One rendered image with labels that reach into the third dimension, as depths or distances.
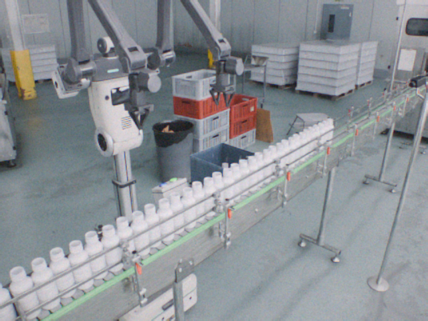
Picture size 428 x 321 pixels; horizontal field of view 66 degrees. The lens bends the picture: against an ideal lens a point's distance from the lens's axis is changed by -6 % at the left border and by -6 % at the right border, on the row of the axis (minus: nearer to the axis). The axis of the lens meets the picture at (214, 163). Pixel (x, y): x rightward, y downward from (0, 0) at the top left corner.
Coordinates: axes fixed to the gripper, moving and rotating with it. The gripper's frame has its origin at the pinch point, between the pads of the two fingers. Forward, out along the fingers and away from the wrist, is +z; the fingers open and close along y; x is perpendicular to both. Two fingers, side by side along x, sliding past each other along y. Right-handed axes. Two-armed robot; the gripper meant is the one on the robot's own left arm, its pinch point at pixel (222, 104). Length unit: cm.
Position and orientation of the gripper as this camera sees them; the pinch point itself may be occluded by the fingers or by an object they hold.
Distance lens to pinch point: 159.4
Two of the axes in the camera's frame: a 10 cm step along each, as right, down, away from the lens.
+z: 0.2, 9.1, 4.1
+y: -7.3, -2.6, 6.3
